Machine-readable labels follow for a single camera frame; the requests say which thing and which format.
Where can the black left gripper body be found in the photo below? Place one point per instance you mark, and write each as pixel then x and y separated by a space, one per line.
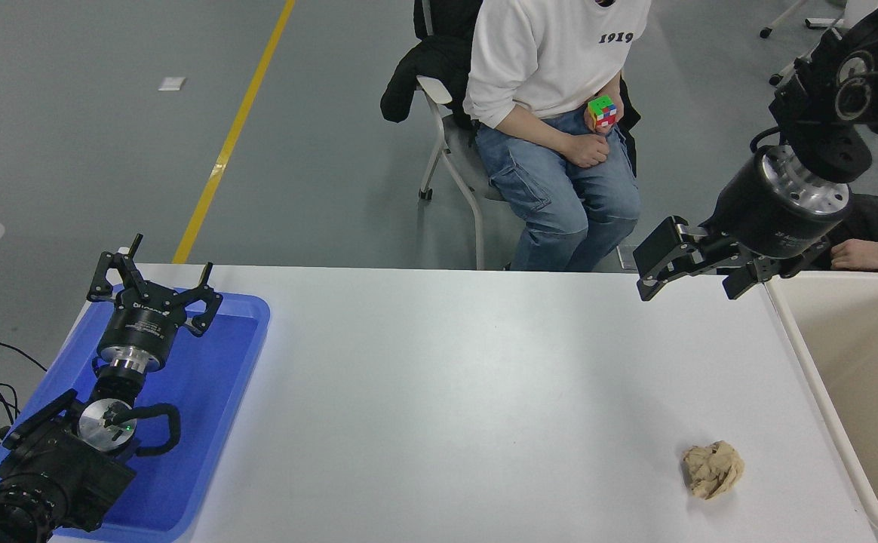
pixel 141 320

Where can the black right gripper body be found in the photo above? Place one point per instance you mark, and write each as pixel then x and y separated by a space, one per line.
pixel 756 215

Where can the colourful puzzle cube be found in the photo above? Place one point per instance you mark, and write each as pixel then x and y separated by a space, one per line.
pixel 602 111

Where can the tan paper ball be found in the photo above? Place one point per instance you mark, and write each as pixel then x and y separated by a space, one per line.
pixel 713 470

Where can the person's right forearm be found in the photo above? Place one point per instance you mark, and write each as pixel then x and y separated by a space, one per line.
pixel 533 124

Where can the person's hand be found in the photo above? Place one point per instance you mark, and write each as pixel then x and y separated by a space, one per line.
pixel 865 255

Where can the person's right hand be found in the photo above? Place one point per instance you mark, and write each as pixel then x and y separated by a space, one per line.
pixel 586 151

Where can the person's left hand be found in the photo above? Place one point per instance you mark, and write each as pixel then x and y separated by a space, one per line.
pixel 606 133

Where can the metal floor plate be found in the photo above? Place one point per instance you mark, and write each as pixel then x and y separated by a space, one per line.
pixel 626 258

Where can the blue plastic tray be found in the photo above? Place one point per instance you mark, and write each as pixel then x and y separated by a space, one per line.
pixel 205 392

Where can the large pale bin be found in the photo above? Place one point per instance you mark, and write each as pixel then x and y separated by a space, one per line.
pixel 861 362

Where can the white rolling stand leg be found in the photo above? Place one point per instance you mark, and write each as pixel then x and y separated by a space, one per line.
pixel 786 15

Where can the white paper scrap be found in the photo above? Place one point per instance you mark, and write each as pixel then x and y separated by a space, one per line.
pixel 172 84

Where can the white frame grey seat chair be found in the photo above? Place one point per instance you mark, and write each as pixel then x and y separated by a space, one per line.
pixel 463 162

